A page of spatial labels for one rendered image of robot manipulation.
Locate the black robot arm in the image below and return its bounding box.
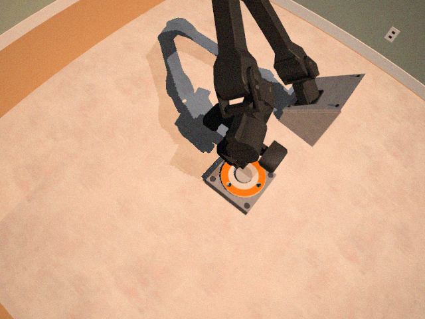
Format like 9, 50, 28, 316
211, 0, 324, 169

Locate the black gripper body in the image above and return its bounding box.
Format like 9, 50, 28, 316
203, 103, 288, 173

